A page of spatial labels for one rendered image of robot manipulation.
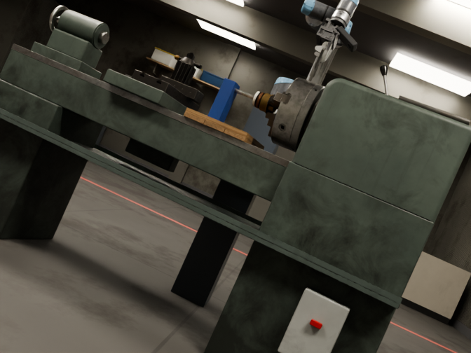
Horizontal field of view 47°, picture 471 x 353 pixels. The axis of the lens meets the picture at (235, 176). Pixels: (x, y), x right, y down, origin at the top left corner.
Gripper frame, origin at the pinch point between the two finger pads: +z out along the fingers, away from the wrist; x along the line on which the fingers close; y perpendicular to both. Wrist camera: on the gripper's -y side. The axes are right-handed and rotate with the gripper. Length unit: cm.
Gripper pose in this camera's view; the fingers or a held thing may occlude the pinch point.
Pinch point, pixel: (323, 60)
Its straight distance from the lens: 232.2
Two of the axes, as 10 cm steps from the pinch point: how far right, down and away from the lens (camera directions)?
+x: -1.0, -4.0, -9.1
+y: -8.8, -3.9, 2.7
